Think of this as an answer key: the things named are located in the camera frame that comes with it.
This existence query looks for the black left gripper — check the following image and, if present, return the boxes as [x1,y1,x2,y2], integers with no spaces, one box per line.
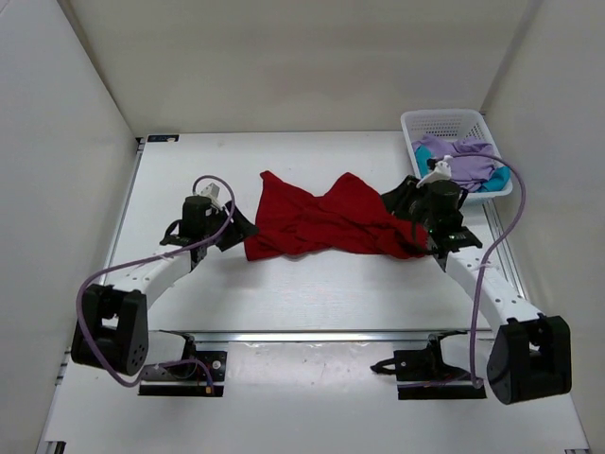
[201,200,259,252]

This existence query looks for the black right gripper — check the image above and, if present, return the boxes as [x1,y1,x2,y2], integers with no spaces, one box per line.
[382,177,438,233]

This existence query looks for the red t shirt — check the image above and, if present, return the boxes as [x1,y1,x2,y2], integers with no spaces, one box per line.
[244,170,427,261]

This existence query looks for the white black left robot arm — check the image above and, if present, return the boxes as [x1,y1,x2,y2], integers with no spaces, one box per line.
[71,195,259,393]

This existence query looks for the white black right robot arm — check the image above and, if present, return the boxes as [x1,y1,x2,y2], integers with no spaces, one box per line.
[371,176,572,405]

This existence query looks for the lilac t shirt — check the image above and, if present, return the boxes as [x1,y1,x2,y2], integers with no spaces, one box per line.
[412,134,510,193]

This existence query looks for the white plastic laundry basket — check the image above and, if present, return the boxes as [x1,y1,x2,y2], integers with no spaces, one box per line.
[401,109,512,203]

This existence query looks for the teal t shirt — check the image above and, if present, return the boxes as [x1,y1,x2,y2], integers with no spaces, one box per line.
[414,145,510,193]

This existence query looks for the small dark table label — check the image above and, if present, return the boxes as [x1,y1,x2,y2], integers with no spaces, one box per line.
[146,134,180,143]

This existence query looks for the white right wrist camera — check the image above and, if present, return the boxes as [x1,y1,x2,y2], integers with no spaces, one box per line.
[416,155,453,188]

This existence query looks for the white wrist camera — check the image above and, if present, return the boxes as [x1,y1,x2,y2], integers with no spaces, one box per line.
[416,155,453,188]
[197,183,221,208]

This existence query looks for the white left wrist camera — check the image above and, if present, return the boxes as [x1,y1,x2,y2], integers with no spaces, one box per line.
[197,183,221,208]

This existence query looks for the aluminium table frame rail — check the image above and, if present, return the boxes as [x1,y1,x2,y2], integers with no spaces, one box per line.
[155,330,495,344]

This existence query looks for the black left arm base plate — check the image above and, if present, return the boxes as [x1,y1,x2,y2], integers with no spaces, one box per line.
[138,333,228,398]

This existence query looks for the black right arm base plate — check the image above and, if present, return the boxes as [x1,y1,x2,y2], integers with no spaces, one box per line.
[370,331,487,401]

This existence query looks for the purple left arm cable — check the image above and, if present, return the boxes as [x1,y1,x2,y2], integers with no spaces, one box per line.
[77,175,237,389]

